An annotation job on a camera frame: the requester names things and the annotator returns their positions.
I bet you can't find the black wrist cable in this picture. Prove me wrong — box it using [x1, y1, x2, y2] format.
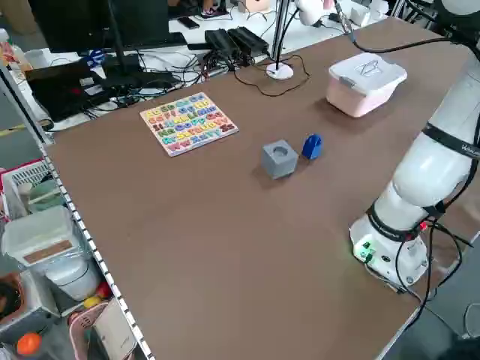
[333, 0, 473, 53]

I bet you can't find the colourful alphabet puzzle board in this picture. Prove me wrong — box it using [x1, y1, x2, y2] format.
[139, 91, 240, 158]

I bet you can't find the black finned power supply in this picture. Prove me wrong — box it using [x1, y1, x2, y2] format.
[205, 28, 241, 53]
[227, 26, 270, 55]

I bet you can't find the pink plastic basket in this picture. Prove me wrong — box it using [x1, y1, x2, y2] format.
[67, 301, 125, 360]

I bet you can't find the orange ball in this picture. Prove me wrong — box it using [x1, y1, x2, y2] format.
[16, 332, 43, 357]

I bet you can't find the black monitor stand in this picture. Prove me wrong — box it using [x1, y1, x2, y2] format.
[100, 0, 143, 78]

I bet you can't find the white bin lid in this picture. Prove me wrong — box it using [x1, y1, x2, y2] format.
[328, 52, 409, 99]

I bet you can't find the black laptop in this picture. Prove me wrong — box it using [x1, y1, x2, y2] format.
[25, 59, 113, 123]

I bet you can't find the white plastic basket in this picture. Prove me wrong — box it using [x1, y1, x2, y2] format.
[0, 159, 57, 222]

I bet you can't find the white round pot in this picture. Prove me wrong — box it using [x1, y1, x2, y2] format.
[44, 257, 101, 302]

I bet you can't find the black base cable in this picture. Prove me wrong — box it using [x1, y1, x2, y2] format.
[374, 215, 474, 360]

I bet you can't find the grey block with round hole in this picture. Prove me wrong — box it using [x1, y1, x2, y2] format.
[261, 139, 300, 181]

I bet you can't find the white cup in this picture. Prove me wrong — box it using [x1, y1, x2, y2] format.
[24, 49, 50, 71]

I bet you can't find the blue toy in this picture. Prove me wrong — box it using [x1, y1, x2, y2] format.
[301, 133, 323, 161]

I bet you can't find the blue white striped ball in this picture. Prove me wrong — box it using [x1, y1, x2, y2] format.
[87, 48, 105, 68]

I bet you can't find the beige cardboard box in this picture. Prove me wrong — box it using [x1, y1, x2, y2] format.
[91, 299, 139, 359]

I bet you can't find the white desk lamp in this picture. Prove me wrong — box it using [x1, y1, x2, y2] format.
[265, 0, 328, 80]

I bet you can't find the black keyboard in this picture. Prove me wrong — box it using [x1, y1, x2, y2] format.
[123, 31, 188, 50]

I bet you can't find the black computer monitor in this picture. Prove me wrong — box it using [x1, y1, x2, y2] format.
[28, 0, 170, 53]

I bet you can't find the clear plastic storage box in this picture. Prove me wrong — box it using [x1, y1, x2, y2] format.
[1, 205, 80, 268]

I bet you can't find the pink plastic bin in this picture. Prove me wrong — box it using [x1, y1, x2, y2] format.
[325, 76, 404, 119]

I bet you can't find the aluminium table edge rail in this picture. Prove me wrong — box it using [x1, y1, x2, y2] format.
[39, 144, 157, 360]

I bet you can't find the green bowl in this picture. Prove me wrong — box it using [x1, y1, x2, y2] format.
[28, 178, 68, 213]

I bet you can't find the black lamp cable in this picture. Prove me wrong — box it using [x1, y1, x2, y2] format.
[234, 55, 311, 98]

